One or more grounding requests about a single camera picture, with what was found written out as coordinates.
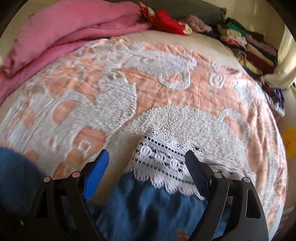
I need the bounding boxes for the cream curtain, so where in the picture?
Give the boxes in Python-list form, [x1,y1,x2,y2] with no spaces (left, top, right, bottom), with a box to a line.
[262,26,296,89]

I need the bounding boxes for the mauve crumpled garment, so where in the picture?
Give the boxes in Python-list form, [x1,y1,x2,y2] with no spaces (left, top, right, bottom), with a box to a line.
[180,15,212,33]

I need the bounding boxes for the red patterned cloth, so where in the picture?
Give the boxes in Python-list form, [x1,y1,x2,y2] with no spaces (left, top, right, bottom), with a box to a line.
[138,1,193,36]

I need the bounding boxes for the purple cloth pile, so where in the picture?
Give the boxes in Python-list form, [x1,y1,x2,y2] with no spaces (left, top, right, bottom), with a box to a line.
[261,82,285,117]

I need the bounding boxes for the peach white tufted bedspread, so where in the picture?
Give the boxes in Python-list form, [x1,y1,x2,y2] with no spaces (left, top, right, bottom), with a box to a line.
[1,38,287,237]

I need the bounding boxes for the blue denim pants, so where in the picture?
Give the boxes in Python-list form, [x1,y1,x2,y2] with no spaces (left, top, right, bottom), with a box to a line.
[1,148,207,240]

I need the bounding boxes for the pink folded duvet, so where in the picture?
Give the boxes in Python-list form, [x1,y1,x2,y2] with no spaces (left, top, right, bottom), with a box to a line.
[1,1,151,102]

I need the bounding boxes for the stack of folded clothes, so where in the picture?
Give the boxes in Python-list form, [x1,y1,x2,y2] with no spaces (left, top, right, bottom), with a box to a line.
[212,18,278,79]

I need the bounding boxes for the yellow paper bag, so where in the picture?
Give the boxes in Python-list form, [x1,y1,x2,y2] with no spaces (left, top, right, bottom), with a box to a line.
[282,126,296,159]

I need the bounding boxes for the grey headboard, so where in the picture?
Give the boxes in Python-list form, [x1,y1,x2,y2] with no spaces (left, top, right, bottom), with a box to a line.
[111,0,228,25]

